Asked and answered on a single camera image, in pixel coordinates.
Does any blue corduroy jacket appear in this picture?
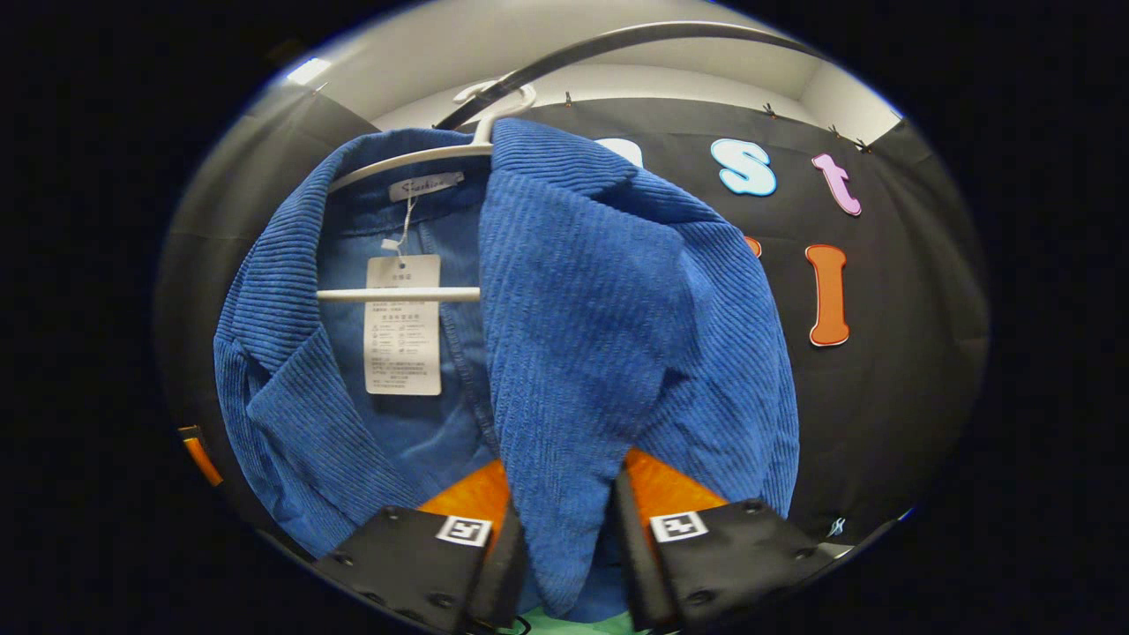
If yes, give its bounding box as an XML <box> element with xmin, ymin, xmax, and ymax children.
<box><xmin>213</xmin><ymin>117</ymin><xmax>801</xmax><ymax>623</ymax></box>

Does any white plastic hanger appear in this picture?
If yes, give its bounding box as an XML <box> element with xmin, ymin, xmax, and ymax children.
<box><xmin>316</xmin><ymin>79</ymin><xmax>537</xmax><ymax>303</ymax></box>

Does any black clothes rack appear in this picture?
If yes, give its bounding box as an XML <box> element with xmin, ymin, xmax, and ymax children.
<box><xmin>432</xmin><ymin>21</ymin><xmax>834</xmax><ymax>131</ymax></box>

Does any green laundry hamper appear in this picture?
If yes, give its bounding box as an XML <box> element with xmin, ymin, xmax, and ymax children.
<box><xmin>516</xmin><ymin>607</ymin><xmax>654</xmax><ymax>635</ymax></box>

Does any white paper hang tag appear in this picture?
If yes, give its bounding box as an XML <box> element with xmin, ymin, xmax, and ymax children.
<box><xmin>364</xmin><ymin>255</ymin><xmax>443</xmax><ymax>396</ymax></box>

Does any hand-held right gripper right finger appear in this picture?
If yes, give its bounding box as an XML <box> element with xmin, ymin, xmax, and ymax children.
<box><xmin>613</xmin><ymin>447</ymin><xmax>836</xmax><ymax>633</ymax></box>

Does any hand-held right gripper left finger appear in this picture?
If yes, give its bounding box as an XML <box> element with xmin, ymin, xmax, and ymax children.
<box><xmin>313</xmin><ymin>457</ymin><xmax>530</xmax><ymax>635</ymax></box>

